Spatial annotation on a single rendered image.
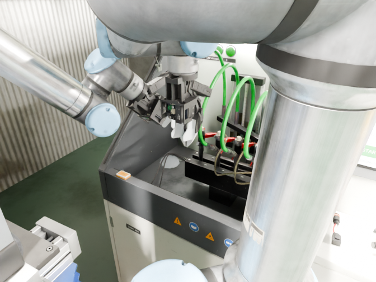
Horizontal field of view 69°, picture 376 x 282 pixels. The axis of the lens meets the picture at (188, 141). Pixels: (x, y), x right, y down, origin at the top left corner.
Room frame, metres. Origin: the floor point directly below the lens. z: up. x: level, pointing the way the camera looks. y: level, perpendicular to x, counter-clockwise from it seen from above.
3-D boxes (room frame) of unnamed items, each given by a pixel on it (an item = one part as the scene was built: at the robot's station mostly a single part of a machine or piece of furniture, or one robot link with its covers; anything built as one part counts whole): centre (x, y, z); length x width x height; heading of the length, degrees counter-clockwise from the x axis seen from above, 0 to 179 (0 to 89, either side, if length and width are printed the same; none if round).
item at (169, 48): (0.57, 0.00, 1.53); 0.11 x 0.11 x 0.08; 14
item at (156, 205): (0.80, 0.07, 0.87); 0.62 x 0.04 x 0.16; 58
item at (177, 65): (0.67, 0.01, 1.45); 0.08 x 0.08 x 0.05
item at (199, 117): (0.67, -0.02, 1.31); 0.05 x 0.02 x 0.09; 57
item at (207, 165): (0.93, -0.16, 0.91); 0.34 x 0.10 x 0.15; 58
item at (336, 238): (0.59, -0.44, 0.99); 0.12 x 0.02 x 0.02; 154
